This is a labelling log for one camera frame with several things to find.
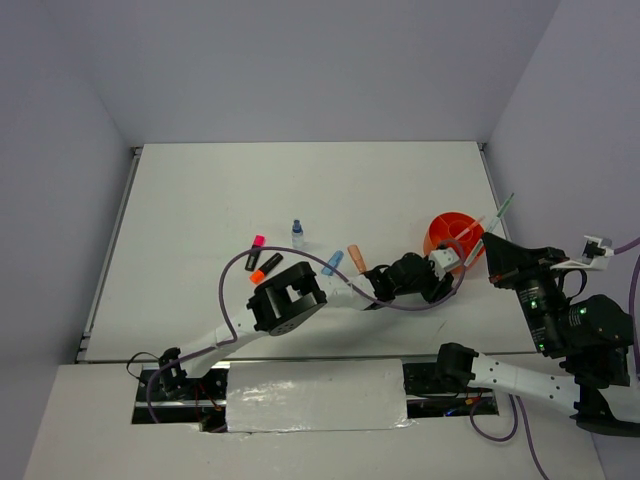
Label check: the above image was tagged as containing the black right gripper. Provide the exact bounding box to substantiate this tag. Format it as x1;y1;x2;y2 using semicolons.
478;230;566;352

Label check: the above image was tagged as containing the orange pen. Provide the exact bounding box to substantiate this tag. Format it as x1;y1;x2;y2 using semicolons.
454;215;485;240

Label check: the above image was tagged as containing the small blue cap bottle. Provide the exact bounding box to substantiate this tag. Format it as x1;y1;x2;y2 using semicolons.
291;219;305;250

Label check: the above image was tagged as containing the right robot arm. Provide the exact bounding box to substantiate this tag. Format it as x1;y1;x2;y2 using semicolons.
434;233;639;438

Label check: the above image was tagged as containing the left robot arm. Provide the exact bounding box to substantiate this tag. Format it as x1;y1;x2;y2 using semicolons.
146;248;462;399

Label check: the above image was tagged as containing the orange round organizer container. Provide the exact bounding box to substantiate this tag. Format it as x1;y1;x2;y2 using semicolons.
423;212;484;259

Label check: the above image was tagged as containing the silver foil covered panel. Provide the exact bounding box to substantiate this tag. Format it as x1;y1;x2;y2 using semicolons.
226;359;410;433

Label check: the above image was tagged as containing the orange black highlighter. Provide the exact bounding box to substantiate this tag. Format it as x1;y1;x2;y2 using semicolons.
249;253;283;285

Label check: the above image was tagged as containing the pink black highlighter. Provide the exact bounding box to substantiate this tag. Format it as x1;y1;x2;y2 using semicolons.
244;235;265;272

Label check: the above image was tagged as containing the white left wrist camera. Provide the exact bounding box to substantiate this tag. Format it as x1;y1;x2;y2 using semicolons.
428;247;464;278

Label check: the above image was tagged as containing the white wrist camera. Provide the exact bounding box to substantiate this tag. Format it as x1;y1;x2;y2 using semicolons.
428;247;464;278
551;235;614;271

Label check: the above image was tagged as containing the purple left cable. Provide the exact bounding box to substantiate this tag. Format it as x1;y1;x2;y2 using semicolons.
146;238;469;426

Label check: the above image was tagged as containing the right aluminium table rail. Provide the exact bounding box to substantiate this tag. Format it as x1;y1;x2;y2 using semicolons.
477;142;511;240

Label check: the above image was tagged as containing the aluminium table rail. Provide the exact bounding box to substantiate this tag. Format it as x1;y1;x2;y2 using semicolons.
477;142;511;240
74;146;144;363

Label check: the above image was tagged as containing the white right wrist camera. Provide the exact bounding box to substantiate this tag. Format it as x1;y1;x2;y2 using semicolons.
551;235;614;271

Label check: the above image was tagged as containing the left aluminium table rail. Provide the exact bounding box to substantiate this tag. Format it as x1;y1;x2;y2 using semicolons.
74;146;144;363

